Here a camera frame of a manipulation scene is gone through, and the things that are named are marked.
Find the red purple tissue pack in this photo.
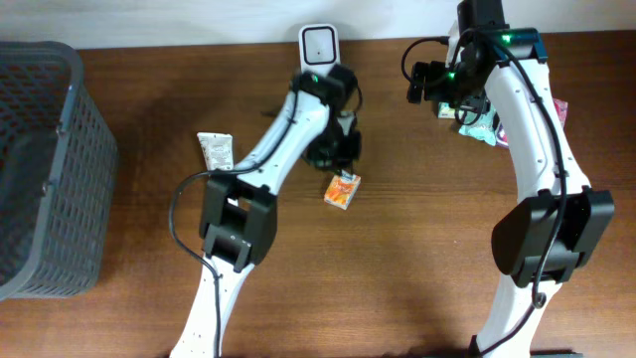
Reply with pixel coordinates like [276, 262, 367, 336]
[493, 98, 568, 148]

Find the white barcode scanner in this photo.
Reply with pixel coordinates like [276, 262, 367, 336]
[298, 24, 341, 76]

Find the green wet wipes pack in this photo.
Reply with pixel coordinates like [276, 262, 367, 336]
[458, 103, 496, 146]

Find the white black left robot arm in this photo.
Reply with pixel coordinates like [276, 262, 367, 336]
[168, 65, 362, 357]

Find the teal tissue packet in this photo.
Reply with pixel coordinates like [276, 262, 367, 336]
[437, 102, 456, 119]

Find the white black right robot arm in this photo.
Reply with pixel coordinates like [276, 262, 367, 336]
[402, 0, 615, 357]

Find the grey plastic mesh basket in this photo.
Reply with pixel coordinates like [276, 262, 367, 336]
[1, 41, 118, 300]

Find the orange tissue packet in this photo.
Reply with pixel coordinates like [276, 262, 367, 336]
[323, 171, 362, 210]

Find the cream tube with gold cap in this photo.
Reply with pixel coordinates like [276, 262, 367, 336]
[197, 132, 235, 170]

